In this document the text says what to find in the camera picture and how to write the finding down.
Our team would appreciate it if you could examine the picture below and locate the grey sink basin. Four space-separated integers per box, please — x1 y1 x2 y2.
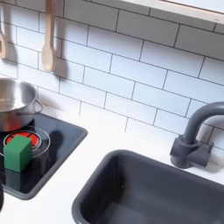
71 149 224 224

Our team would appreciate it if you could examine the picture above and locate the white wooden shelf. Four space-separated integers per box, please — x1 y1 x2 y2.
121 0 224 25

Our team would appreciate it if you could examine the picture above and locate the wooden spoon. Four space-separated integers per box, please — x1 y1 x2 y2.
40 0 58 74

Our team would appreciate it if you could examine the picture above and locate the grey tap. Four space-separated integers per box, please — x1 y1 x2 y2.
169 101 224 170

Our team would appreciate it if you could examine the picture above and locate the steel pot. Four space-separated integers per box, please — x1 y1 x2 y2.
0 77 45 133

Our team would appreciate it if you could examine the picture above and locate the green block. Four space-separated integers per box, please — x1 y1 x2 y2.
3 134 33 173

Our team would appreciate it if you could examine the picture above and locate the black stove top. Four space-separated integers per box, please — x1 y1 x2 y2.
0 112 88 201

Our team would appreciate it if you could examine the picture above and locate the wooden spatula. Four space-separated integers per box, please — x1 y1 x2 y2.
0 27 7 60

